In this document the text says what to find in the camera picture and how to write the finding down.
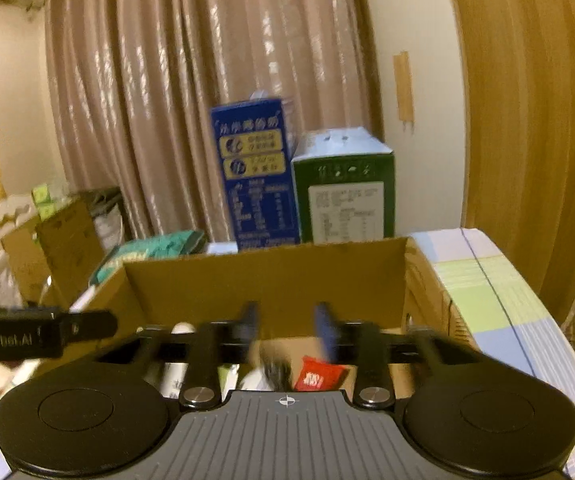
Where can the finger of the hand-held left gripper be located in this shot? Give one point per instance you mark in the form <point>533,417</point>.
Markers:
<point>89,326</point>

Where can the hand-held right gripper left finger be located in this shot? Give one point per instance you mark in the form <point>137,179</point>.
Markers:
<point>250,321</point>

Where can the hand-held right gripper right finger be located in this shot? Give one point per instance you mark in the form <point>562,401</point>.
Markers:
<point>325,326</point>

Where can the large brown cardboard box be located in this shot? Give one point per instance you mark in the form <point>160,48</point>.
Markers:
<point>267,275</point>

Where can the red snack packet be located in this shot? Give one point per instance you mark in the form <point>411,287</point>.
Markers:
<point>317,375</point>

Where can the desktop with checked tablecloth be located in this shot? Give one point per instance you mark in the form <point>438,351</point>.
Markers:
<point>507,310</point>

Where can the small brown cardboard box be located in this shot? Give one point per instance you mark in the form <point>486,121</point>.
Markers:
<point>69,245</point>

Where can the teal packet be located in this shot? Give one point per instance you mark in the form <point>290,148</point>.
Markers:
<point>157,250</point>

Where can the grey and white bags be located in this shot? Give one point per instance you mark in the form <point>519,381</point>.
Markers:
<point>107,220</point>

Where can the dark green carton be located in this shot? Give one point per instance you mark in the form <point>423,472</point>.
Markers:
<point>345,195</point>

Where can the tall blue carton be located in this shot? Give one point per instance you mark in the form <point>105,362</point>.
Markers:
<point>255,175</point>

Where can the brown tape strip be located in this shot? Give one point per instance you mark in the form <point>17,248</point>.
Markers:
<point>404,90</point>

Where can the beige curtain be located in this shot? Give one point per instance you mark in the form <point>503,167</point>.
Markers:
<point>192,60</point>

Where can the wooden door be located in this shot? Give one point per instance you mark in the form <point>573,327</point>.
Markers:
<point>532,110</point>

